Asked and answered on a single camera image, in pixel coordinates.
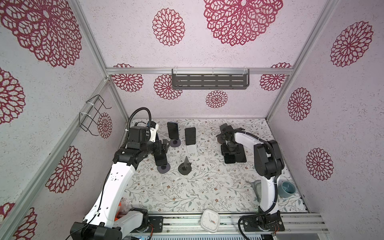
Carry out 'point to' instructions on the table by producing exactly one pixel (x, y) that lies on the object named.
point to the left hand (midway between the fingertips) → (162, 145)
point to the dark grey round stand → (185, 168)
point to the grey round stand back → (175, 142)
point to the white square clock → (210, 220)
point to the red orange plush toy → (120, 204)
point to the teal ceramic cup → (287, 189)
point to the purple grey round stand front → (164, 168)
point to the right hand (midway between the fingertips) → (228, 151)
